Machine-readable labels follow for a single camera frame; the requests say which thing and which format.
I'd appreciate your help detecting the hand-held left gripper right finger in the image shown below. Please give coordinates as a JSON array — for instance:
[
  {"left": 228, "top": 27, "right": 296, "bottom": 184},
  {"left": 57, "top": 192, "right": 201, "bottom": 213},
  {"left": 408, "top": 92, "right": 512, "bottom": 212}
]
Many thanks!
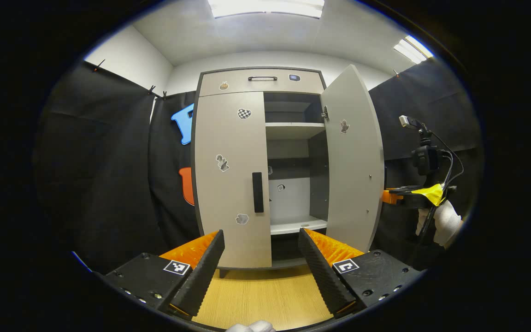
[{"left": 298, "top": 227, "right": 425, "bottom": 320}]

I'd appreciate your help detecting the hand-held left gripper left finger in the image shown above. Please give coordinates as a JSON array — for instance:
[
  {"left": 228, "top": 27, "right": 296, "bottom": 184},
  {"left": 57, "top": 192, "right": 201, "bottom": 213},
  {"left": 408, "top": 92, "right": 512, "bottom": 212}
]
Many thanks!
[{"left": 102, "top": 230, "right": 226, "bottom": 322}]

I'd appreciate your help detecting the grey door with dice stickers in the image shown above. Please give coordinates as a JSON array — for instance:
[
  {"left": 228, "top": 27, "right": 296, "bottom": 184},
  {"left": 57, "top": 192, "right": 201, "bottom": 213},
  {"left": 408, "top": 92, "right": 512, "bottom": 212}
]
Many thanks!
[{"left": 321, "top": 65, "right": 384, "bottom": 253}]

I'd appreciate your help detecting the grey double-door shoe cabinet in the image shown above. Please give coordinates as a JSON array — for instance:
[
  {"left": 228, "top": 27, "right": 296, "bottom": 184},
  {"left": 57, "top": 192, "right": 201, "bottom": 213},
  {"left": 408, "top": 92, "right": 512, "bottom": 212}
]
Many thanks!
[{"left": 190, "top": 65, "right": 384, "bottom": 279}]

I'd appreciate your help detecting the black door handle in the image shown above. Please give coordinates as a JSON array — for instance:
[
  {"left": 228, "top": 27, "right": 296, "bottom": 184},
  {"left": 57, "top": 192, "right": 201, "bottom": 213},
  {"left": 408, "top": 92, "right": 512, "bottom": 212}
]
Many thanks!
[{"left": 252, "top": 172, "right": 265, "bottom": 213}]

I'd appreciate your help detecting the grey door with checkered sticker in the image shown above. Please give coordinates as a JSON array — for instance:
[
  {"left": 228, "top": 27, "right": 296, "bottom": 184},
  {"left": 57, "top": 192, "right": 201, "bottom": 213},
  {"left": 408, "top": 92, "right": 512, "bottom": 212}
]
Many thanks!
[{"left": 194, "top": 91, "right": 273, "bottom": 269}]

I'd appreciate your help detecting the white cabinet shelf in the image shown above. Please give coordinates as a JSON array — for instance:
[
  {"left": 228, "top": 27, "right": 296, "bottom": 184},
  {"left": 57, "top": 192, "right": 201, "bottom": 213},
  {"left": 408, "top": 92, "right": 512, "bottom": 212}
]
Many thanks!
[
  {"left": 265, "top": 122, "right": 326, "bottom": 140},
  {"left": 270, "top": 216, "right": 328, "bottom": 236}
]

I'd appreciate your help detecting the narrow ceiling light panel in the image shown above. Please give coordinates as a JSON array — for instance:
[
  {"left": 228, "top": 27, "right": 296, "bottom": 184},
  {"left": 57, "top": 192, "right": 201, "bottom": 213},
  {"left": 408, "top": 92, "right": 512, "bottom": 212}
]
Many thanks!
[{"left": 394, "top": 36, "right": 433, "bottom": 64}]

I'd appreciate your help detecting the black backdrop cloth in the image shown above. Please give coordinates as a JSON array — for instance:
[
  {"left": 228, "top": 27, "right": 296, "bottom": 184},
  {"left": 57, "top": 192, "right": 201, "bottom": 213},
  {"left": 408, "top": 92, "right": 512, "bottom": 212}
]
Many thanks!
[{"left": 33, "top": 58, "right": 483, "bottom": 275}]

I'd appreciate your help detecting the black cable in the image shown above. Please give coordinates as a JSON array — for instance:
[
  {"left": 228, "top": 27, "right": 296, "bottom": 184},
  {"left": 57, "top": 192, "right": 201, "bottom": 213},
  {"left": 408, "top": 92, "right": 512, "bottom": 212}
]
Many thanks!
[{"left": 431, "top": 131, "right": 465, "bottom": 186}]

